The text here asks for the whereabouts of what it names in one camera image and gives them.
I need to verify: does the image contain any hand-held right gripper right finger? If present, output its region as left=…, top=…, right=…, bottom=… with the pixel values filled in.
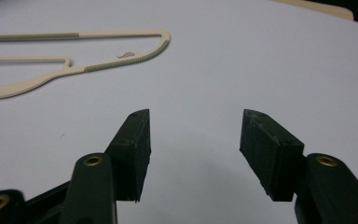
left=239, top=108, right=358, bottom=224

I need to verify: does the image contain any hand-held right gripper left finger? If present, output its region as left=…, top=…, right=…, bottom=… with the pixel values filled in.
left=59, top=108, right=152, bottom=224

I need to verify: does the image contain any white paper sheet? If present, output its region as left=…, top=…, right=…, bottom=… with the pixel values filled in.
left=0, top=0, right=358, bottom=224

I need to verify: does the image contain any beige plastic clothes hanger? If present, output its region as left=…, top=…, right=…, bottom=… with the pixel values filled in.
left=0, top=29, right=172, bottom=112

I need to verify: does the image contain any beige board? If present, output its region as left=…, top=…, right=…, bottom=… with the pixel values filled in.
left=271, top=0, right=355, bottom=21

